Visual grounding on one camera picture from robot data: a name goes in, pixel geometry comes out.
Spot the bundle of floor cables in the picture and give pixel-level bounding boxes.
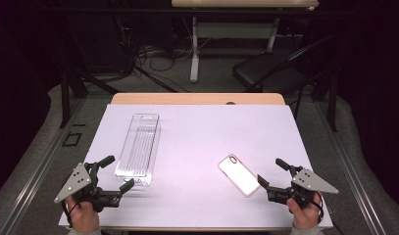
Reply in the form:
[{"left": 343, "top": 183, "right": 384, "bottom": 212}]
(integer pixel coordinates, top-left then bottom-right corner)
[{"left": 117, "top": 16, "right": 215, "bottom": 94}]

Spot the wooden table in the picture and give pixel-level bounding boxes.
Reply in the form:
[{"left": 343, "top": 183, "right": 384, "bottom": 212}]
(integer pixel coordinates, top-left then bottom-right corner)
[{"left": 65, "top": 92, "right": 332, "bottom": 232}]

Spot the black folding chair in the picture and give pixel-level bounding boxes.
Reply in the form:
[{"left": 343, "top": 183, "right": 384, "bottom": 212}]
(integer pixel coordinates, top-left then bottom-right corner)
[{"left": 231, "top": 33, "right": 338, "bottom": 120}]

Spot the clear plastic box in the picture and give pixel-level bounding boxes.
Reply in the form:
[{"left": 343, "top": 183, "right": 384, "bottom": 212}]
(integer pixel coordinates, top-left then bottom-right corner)
[{"left": 114, "top": 113, "right": 162, "bottom": 187}]

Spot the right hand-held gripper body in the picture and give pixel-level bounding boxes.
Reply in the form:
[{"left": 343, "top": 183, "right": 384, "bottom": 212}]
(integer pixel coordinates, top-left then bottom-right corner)
[{"left": 266, "top": 165, "right": 339, "bottom": 210}]

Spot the translucent phone case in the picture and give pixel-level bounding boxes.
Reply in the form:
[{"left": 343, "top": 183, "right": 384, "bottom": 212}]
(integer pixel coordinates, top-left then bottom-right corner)
[{"left": 218, "top": 154, "right": 262, "bottom": 198}]

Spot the person's left hand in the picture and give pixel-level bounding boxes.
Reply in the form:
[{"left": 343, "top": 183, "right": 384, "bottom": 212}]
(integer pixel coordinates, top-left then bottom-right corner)
[{"left": 65, "top": 194, "right": 101, "bottom": 234}]

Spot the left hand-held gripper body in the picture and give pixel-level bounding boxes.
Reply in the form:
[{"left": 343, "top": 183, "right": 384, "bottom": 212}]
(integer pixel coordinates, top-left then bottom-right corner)
[{"left": 54, "top": 162, "right": 123, "bottom": 213}]

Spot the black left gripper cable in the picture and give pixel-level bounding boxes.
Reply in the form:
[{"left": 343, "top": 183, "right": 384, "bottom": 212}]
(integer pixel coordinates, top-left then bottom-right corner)
[{"left": 61, "top": 200, "right": 82, "bottom": 228}]

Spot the aluminium floor rail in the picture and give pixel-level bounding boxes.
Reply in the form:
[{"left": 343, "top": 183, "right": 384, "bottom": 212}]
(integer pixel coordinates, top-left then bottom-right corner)
[
  {"left": 0, "top": 97, "right": 87, "bottom": 235},
  {"left": 314, "top": 101, "right": 388, "bottom": 235}
]

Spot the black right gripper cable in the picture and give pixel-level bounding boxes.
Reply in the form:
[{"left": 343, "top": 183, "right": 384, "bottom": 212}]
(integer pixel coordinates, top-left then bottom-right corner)
[{"left": 313, "top": 192, "right": 325, "bottom": 223}]

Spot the white table board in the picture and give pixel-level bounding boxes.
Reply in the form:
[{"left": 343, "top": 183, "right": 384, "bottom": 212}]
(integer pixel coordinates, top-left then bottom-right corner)
[{"left": 58, "top": 103, "right": 334, "bottom": 229}]

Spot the person's right hand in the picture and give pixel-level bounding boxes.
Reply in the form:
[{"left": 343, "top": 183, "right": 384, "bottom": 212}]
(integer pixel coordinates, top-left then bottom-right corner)
[{"left": 286, "top": 192, "right": 323, "bottom": 231}]

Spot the black metal stand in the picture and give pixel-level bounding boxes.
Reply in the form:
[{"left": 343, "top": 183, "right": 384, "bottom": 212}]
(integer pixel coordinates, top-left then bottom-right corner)
[
  {"left": 327, "top": 72, "right": 338, "bottom": 133},
  {"left": 58, "top": 70, "right": 122, "bottom": 129}
]

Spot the white frame desk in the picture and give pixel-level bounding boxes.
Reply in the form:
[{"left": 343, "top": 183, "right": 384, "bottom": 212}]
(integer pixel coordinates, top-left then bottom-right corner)
[{"left": 171, "top": 0, "right": 320, "bottom": 83}]

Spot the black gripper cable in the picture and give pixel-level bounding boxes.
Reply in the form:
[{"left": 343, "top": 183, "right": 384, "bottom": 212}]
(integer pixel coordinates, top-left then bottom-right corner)
[
  {"left": 313, "top": 192, "right": 325, "bottom": 223},
  {"left": 61, "top": 200, "right": 82, "bottom": 228}
]

